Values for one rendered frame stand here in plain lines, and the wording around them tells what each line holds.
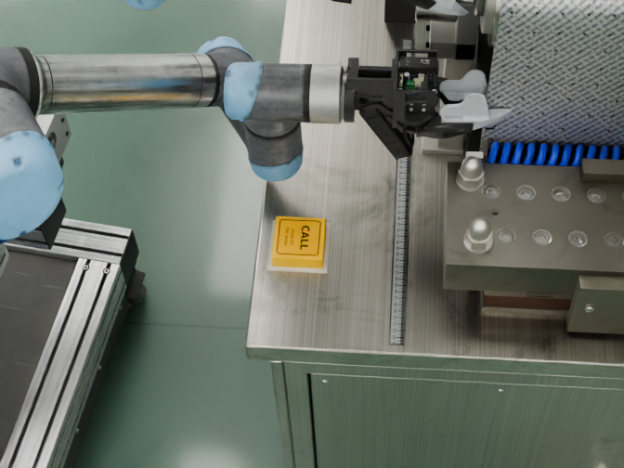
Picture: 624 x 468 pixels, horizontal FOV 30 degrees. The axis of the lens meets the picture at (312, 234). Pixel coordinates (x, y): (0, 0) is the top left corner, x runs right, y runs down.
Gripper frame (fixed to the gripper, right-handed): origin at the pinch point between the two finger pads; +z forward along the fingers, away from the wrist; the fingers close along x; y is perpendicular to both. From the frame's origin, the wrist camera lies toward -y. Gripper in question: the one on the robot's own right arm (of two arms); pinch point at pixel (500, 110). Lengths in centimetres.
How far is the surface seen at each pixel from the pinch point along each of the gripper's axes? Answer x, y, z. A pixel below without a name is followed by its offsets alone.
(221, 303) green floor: 32, -109, -51
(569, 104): -0.3, 2.0, 8.4
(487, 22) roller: 0.4, 15.5, -3.1
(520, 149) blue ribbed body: -2.6, -4.7, 3.0
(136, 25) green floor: 116, -109, -83
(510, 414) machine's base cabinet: -25.6, -36.1, 4.6
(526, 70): -0.3, 8.2, 2.3
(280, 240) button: -10.5, -16.5, -28.4
